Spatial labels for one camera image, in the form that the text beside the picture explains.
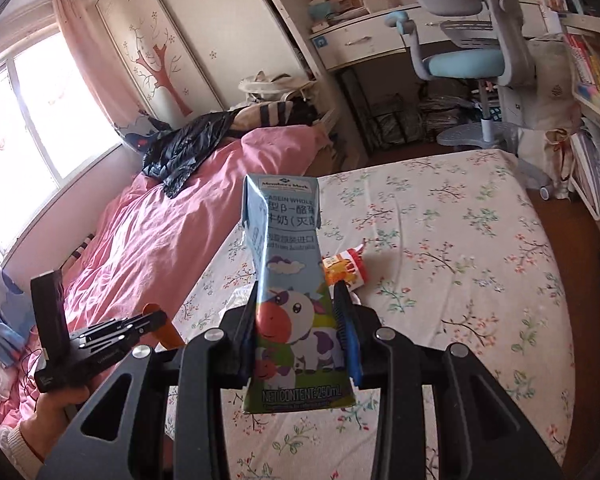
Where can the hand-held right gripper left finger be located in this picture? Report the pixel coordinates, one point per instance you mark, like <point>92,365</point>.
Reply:
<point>230,355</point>

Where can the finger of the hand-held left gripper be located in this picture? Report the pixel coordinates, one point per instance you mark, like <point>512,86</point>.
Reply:
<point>125,330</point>

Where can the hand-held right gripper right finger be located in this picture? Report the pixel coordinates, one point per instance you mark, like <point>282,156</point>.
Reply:
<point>349,340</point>

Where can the orange sausage toy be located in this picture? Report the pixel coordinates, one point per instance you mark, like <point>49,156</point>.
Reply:
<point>167,332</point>

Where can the blue milk carton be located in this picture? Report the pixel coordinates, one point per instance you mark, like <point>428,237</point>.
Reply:
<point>290,240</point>

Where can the person's left forearm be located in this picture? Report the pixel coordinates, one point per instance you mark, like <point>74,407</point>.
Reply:
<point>17,450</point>

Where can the person's left hand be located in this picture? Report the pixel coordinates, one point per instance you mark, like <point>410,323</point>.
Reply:
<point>55,420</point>

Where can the white plastic bag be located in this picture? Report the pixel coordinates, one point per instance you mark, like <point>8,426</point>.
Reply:
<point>237,300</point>

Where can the small red-label cup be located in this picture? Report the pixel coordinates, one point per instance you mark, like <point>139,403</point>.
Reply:
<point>347,267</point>

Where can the pink duvet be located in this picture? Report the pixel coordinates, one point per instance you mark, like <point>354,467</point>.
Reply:
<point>155,240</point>

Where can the floral bed sheet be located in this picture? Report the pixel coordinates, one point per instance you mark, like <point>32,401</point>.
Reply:
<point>455,240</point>

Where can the black puffer jacket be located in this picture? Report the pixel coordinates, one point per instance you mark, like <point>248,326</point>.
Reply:
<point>180,150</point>

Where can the window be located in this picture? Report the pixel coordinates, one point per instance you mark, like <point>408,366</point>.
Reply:
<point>35,125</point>

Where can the striped cloth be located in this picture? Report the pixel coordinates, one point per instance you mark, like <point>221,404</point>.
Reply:
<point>275,112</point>

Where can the bags of papers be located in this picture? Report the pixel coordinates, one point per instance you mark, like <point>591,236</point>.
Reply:
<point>430,110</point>

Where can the white tote bag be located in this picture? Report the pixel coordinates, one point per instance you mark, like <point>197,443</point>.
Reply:
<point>270,87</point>

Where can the white desk with drawers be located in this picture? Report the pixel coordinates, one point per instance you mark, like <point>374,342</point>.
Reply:
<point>355,42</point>

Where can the white fabric bag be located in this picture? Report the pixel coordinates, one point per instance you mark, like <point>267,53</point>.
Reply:
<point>555,100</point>

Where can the wardrobe with tree decal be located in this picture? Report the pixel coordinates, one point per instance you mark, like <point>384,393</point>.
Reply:
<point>190,20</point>

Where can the teal container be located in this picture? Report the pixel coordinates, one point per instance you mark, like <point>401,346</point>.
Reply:
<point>319,11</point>

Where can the white bookshelf with books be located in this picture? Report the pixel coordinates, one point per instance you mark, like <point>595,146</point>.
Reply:
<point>595,60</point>

